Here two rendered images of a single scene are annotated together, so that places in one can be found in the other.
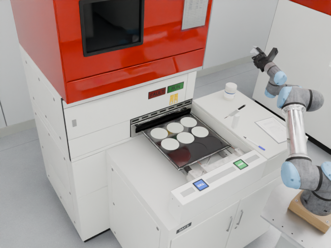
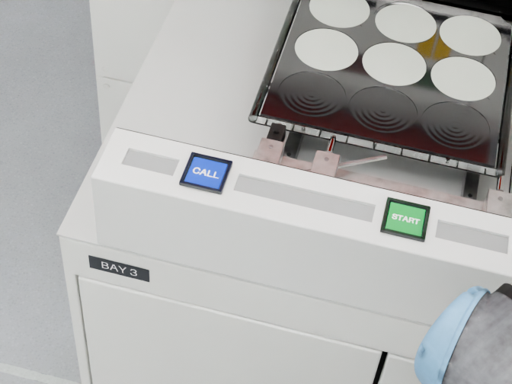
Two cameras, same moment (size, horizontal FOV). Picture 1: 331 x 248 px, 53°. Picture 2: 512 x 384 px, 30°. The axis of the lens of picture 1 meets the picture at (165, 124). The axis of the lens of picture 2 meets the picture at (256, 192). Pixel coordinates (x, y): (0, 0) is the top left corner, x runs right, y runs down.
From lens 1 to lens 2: 103 cm
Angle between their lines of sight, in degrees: 36
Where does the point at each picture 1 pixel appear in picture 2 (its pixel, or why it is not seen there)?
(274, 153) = not seen: outside the picture
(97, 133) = not seen: outside the picture
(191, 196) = (142, 177)
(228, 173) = (330, 212)
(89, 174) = (136, 24)
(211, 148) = (424, 136)
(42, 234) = (72, 142)
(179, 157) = (299, 94)
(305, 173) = (480, 364)
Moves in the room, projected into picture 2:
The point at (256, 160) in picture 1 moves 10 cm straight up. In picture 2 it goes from (480, 249) to (500, 196)
